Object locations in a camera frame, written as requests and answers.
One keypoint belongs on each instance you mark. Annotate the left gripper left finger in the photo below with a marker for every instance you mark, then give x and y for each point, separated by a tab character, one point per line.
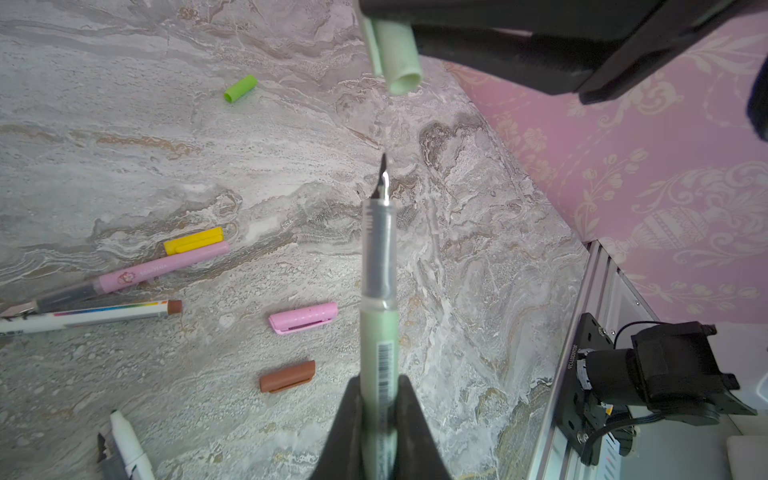
341	457

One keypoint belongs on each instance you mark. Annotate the aluminium front rail frame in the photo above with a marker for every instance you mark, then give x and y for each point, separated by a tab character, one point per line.
643	446

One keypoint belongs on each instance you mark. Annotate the yellow pen cap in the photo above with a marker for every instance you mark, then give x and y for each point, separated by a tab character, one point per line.
194	241

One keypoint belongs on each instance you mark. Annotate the white pen brown tip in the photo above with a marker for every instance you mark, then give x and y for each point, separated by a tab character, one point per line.
37	323

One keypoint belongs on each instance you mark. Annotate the pale green fountain pen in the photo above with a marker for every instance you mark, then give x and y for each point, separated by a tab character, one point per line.
379	321

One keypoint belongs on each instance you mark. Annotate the bright green pen cap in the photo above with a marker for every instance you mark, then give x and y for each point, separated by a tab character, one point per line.
240	88

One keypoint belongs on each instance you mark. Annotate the brown pen cap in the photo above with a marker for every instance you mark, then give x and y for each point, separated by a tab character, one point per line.
288	378

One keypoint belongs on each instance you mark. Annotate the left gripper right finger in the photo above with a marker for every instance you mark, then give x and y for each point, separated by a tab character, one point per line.
417	456

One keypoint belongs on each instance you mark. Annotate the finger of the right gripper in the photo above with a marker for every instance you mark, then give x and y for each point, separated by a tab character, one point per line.
596	49

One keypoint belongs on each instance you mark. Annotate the pale green pen cap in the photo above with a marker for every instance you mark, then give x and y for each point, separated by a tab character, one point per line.
392	50

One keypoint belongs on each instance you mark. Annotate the white pen green tip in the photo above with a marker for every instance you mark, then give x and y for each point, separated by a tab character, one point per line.
136	462

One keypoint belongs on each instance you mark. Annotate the pink fountain pen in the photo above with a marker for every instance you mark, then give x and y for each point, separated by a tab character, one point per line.
117	280

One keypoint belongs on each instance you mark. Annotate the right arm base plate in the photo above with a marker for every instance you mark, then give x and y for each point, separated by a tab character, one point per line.
578	411

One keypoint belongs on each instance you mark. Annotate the pink pen cap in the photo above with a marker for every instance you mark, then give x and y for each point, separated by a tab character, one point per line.
298	320

